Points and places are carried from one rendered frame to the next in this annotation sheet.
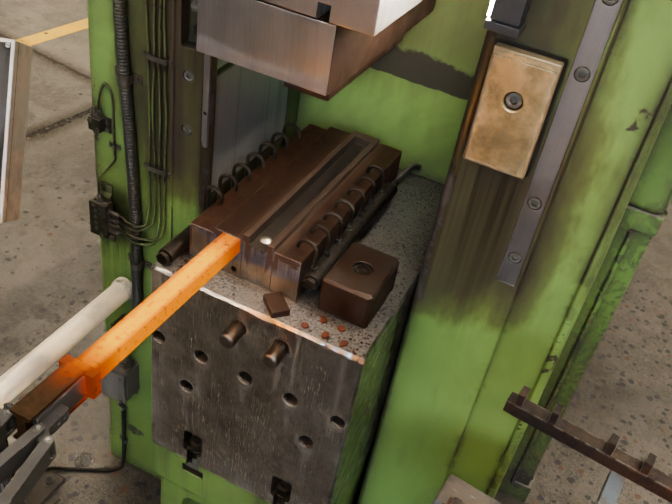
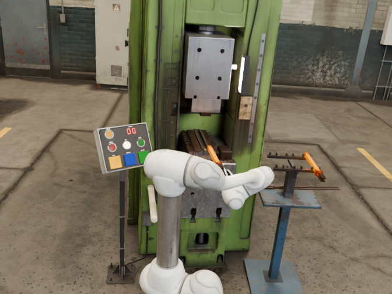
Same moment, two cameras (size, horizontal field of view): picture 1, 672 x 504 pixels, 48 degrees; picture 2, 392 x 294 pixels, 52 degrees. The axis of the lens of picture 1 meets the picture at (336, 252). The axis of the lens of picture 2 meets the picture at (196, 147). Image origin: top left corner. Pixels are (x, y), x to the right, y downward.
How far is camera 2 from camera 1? 2.01 m
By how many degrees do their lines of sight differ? 30
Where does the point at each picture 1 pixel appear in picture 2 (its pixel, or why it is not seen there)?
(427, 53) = not seen: hidden behind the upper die
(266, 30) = (207, 104)
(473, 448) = not seen: hidden behind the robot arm
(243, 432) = (208, 199)
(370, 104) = (192, 122)
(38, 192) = (35, 206)
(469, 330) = (244, 157)
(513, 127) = (247, 110)
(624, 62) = (261, 93)
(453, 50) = not seen: hidden behind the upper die
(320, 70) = (218, 108)
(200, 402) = (196, 196)
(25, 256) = (54, 224)
